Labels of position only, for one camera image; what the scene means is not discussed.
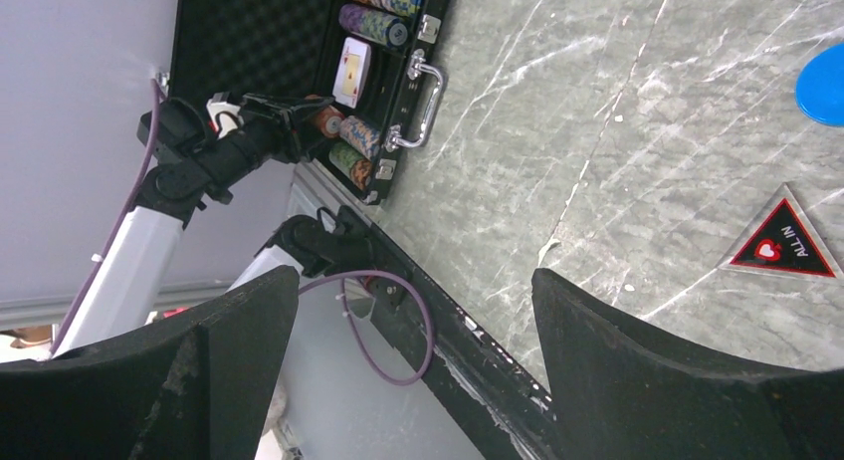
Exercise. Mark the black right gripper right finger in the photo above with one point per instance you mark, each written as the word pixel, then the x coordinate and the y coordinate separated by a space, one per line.
pixel 622 388

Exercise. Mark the playing card deck ace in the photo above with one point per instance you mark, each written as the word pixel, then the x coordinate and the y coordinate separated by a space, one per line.
pixel 352 72

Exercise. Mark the purple black chip stack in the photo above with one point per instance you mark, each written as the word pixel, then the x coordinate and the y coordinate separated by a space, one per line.
pixel 379 27

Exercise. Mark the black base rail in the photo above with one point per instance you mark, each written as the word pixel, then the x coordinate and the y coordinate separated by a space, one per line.
pixel 502 409

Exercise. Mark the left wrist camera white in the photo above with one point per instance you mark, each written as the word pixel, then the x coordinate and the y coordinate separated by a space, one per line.
pixel 224 116

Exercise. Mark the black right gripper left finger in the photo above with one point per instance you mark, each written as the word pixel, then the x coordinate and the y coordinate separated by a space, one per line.
pixel 197 385

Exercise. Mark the green black chip stack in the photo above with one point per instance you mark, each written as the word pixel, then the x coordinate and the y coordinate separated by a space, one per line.
pixel 344 157

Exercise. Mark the brown red chip stack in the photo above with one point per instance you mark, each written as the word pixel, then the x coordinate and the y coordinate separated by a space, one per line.
pixel 328 121

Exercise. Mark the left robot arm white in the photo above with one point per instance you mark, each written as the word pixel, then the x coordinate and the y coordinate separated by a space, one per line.
pixel 198 155

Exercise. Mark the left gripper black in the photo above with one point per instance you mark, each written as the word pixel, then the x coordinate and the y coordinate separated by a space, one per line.
pixel 280 126

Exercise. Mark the black poker chip case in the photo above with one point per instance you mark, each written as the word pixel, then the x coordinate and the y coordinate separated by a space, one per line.
pixel 291 48

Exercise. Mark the red triangle all-in marker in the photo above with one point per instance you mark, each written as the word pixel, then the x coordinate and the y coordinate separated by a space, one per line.
pixel 781 241

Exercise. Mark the blue round dealer button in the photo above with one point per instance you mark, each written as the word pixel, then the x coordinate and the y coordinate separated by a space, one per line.
pixel 819 87

